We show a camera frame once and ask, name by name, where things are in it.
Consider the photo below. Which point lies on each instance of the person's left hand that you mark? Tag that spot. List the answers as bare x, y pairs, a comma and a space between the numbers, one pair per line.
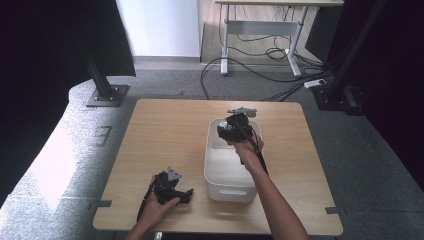
155, 210

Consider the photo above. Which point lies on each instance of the black metal stand with baseplate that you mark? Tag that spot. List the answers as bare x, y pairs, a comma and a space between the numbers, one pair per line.
103, 86
343, 76

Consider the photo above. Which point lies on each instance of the grey floor tape strip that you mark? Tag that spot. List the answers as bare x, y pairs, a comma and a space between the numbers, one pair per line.
101, 203
335, 210

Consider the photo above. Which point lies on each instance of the white panel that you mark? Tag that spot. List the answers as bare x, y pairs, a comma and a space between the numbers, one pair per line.
160, 26

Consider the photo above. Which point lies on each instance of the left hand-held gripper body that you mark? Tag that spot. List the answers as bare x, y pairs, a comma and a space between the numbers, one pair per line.
165, 186

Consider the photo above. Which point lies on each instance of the person's right hand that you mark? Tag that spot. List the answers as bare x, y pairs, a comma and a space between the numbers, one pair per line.
248, 153

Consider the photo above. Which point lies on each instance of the dark curtain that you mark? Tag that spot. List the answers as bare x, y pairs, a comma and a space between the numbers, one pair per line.
396, 83
50, 66

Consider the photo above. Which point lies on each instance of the white power strip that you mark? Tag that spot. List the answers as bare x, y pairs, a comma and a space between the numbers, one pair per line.
314, 83

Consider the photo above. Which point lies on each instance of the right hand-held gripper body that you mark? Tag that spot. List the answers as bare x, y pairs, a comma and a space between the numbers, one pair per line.
241, 128

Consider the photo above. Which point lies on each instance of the white plastic storage bin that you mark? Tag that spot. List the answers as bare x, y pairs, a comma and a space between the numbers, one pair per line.
226, 180

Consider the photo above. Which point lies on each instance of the white-framed wooden desk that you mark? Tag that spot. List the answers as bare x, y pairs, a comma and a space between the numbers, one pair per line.
263, 28

